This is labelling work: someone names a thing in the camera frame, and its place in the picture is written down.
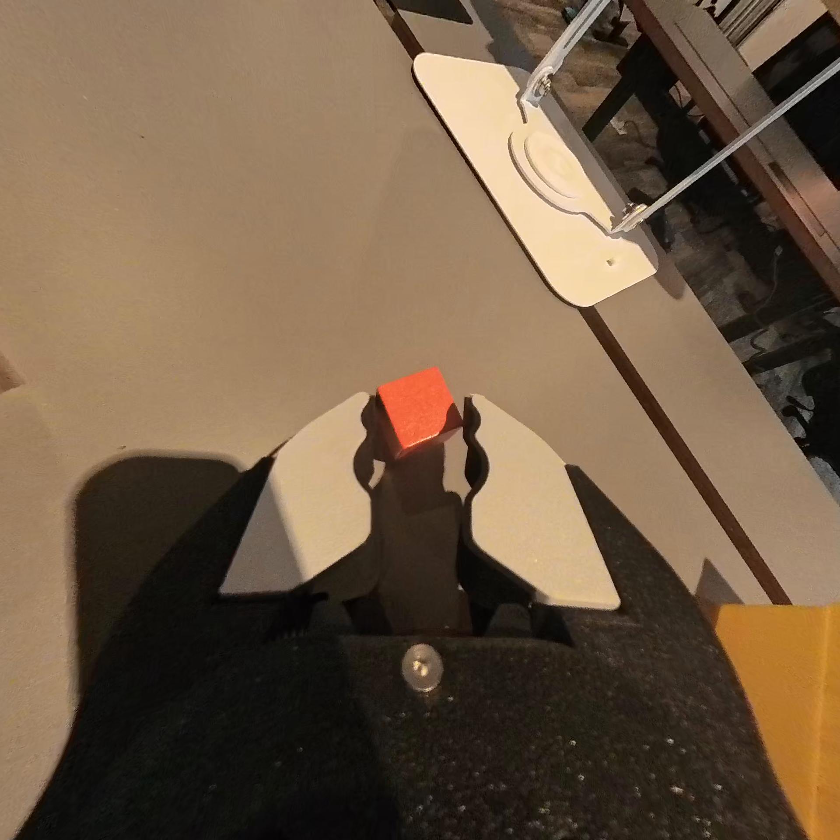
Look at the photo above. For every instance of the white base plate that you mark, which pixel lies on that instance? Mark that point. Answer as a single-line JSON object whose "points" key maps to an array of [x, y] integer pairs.
{"points": [[492, 131]]}

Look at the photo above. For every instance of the thin metal rod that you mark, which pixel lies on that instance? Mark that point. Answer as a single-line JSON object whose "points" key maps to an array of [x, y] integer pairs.
{"points": [[722, 147], [568, 43]]}

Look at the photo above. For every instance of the brown desk with dark frame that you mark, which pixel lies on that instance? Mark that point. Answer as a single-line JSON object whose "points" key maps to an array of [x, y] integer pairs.
{"points": [[722, 85]]}

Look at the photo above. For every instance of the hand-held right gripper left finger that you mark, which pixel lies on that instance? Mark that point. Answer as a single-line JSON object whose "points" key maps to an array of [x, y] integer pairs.
{"points": [[308, 512]]}

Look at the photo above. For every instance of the yellow plastic bin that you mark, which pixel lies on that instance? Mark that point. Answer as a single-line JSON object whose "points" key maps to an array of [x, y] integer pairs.
{"points": [[787, 689]]}

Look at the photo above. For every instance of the red wooden cube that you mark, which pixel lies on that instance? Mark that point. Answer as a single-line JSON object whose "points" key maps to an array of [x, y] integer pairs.
{"points": [[417, 410]]}

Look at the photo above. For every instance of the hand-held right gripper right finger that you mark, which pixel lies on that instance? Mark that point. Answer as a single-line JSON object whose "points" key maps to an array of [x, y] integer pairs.
{"points": [[531, 518]]}

